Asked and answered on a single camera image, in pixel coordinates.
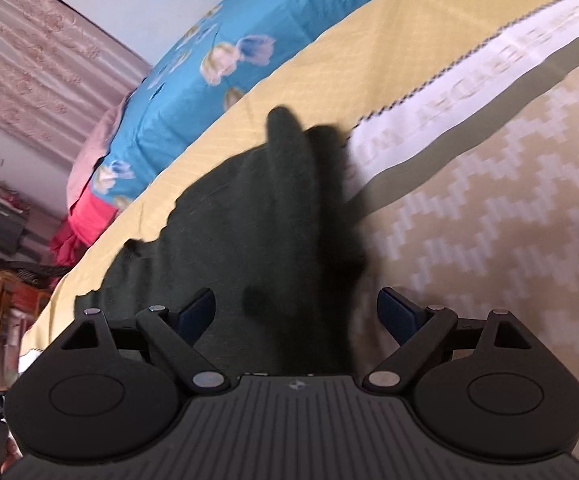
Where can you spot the red bed sheet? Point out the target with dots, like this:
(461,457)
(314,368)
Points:
(81,232)

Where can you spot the blue floral quilt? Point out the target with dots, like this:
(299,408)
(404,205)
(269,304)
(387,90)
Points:
(204,85)

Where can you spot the dark green knit sweater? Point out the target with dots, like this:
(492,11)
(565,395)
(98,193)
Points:
(269,240)

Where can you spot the pink pillow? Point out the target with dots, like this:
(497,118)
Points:
(96,152)

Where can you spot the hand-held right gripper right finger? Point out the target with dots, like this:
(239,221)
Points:
(397,316)

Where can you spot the yellow and white patterned bedspread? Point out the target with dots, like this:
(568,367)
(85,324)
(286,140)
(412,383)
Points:
(469,170)

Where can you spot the pink floral curtain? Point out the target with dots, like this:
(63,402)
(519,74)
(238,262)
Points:
(39,65)

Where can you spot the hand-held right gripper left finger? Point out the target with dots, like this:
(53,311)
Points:
(197,316)

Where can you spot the wooden shelf unit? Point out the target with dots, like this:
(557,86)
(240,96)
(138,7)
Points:
(4,330)

